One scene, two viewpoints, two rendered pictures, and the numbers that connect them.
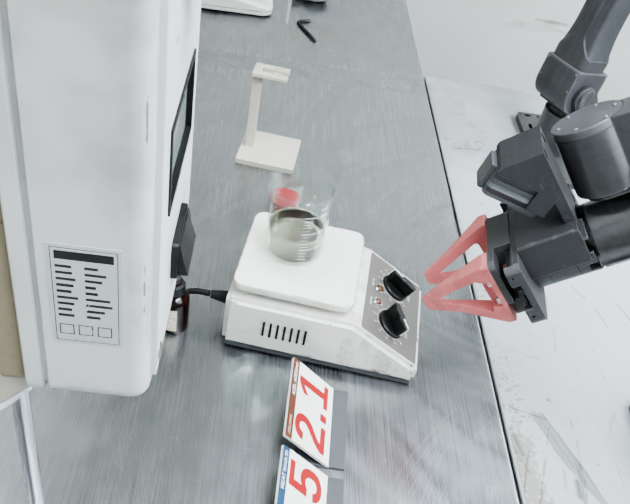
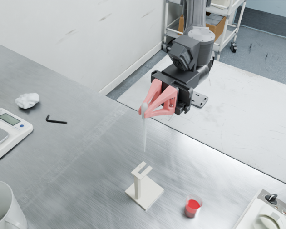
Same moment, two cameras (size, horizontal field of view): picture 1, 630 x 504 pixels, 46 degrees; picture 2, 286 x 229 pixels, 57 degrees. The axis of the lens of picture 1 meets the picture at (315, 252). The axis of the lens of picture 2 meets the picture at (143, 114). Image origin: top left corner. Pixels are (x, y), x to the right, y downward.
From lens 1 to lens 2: 75 cm
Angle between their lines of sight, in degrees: 35
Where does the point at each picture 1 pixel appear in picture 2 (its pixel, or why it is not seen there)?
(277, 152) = (148, 188)
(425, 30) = not seen: hidden behind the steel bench
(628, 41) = (94, 21)
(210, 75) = (68, 182)
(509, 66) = (66, 56)
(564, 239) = not seen: outside the picture
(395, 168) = (174, 148)
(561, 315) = (272, 149)
